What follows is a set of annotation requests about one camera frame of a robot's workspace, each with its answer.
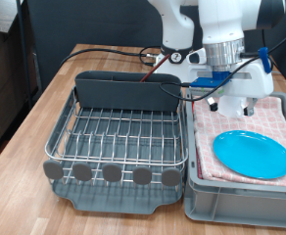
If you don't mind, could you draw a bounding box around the steel wire dish rack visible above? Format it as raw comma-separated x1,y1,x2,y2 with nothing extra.
42,86,189,189

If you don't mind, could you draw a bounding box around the black hanging background cable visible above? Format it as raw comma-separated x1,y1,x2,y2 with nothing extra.
262,28,286,79

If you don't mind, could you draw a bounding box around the grey dish drying rack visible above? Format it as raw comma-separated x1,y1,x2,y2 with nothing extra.
46,86,186,215

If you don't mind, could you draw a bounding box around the black metal pole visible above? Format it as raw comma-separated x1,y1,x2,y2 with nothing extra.
15,0,35,112

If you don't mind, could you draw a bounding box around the black cable on table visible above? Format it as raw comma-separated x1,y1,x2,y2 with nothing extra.
59,45,163,68

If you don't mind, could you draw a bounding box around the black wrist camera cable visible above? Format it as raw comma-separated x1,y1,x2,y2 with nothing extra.
159,23,286,103

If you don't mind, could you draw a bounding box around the grey plastic crate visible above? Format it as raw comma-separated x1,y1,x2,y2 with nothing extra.
183,86,286,229

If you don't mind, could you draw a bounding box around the blue cable clip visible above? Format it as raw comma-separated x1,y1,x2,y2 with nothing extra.
258,47,272,73

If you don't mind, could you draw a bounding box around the blue plate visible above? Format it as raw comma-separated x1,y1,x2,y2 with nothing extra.
213,129,286,180

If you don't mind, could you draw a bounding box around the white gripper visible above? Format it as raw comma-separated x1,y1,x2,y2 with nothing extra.
187,59,275,118

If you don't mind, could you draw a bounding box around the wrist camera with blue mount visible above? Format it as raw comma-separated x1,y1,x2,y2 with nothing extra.
189,70,232,100

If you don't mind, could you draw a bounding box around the brown wooden spoon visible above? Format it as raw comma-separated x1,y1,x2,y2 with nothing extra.
140,53,170,82

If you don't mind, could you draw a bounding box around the pink checkered towel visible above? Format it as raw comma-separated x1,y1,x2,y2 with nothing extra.
191,89,286,189

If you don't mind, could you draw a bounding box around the dark grey utensil caddy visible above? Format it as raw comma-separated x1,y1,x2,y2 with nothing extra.
73,70,182,113

